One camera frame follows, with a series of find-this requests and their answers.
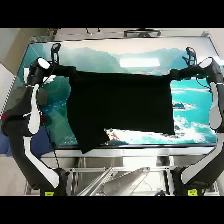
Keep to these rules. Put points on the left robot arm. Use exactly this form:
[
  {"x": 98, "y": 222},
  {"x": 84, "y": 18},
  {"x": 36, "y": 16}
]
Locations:
[{"x": 33, "y": 116}]

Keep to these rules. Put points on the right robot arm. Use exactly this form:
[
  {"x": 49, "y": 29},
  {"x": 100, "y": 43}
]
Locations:
[{"x": 215, "y": 110}]

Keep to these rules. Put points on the grey garment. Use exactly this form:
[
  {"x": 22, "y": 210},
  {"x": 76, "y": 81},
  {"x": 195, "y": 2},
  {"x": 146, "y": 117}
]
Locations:
[{"x": 42, "y": 97}]

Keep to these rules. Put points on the blue garment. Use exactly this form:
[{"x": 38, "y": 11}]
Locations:
[{"x": 42, "y": 142}]

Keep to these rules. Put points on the black T-shirt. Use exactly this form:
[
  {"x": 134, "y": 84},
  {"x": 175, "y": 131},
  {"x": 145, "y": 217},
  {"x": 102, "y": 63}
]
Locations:
[{"x": 120, "y": 106}]

